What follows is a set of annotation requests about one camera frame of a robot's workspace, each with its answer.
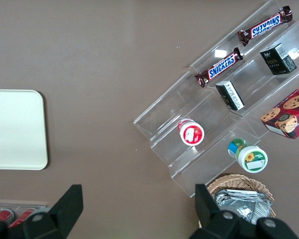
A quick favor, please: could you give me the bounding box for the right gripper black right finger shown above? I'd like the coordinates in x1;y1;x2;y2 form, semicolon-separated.
189;183;259;239

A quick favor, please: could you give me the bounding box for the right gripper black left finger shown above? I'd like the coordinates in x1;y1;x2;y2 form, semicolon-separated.
23;184;84;239

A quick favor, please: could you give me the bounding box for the small light wicker basket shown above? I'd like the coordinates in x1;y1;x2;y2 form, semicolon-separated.
198;173;276;229

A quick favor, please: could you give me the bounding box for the cream rectangular plastic tray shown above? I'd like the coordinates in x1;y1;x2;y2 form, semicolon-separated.
0;89;48;171

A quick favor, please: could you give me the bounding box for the foil wrapped food packet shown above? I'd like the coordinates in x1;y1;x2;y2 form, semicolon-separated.
215;193;274;226
214;188;267;200

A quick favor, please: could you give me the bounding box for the clear acrylic bottle rack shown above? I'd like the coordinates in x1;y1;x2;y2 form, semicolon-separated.
0;199;48;226

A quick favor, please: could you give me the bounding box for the green lidded sunflower jar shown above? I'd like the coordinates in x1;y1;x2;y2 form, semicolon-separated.
227;138;268;173

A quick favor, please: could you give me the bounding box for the red lidded yogurt jar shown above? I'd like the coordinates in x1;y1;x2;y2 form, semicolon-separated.
177;119;205;146

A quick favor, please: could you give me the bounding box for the clear acrylic stepped shelf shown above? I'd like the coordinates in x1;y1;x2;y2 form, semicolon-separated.
133;0;299;199

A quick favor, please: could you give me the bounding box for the small black carton box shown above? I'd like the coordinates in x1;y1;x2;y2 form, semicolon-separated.
260;43;298;76
215;80;245;112

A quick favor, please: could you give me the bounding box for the red plaid cookie box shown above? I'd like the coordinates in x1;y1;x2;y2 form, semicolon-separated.
260;81;299;140

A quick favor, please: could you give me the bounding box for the brown Snickers chocolate bar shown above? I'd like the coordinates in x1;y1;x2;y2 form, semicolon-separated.
237;5;294;47
194;47;244;89

